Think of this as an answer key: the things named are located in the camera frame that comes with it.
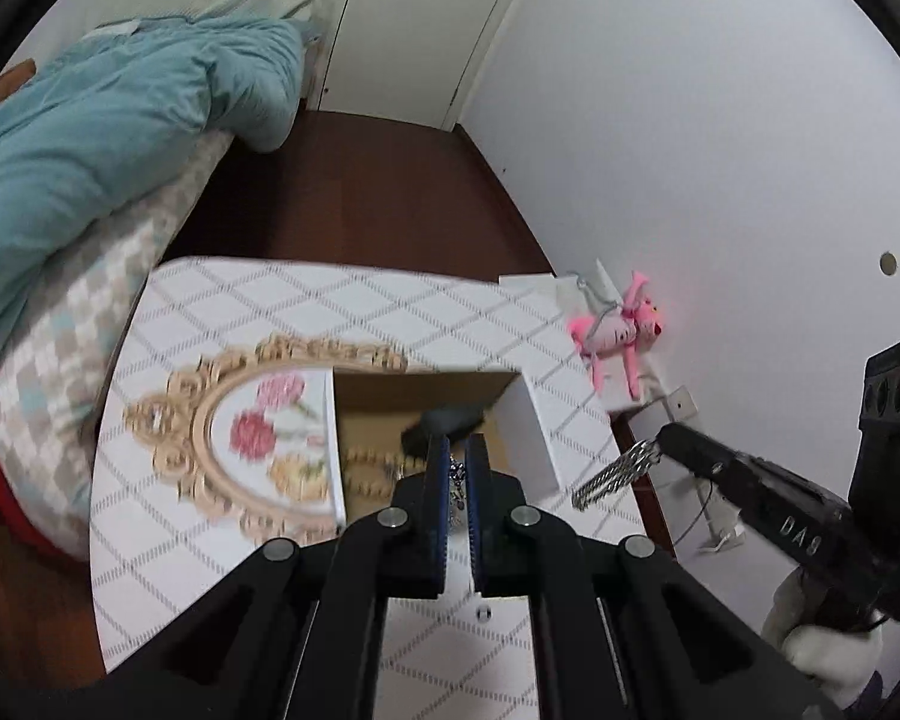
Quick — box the black smartwatch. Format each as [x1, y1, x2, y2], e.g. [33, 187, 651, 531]
[401, 403, 486, 458]

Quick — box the white cardboard box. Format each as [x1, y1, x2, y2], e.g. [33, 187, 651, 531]
[331, 371, 560, 522]

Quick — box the silver chain necklace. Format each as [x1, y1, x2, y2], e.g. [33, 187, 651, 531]
[570, 439, 667, 511]

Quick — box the white power strip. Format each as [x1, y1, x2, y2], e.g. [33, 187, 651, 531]
[667, 385, 745, 556]

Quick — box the pink panther plush toy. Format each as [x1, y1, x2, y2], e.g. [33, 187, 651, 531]
[567, 270, 665, 401]

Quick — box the checkered patterned pillow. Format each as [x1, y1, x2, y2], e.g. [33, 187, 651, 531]
[0, 132, 233, 561]

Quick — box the teal duvet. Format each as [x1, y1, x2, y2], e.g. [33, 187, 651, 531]
[0, 16, 312, 351]

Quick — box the white door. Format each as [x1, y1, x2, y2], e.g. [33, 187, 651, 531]
[318, 0, 510, 130]

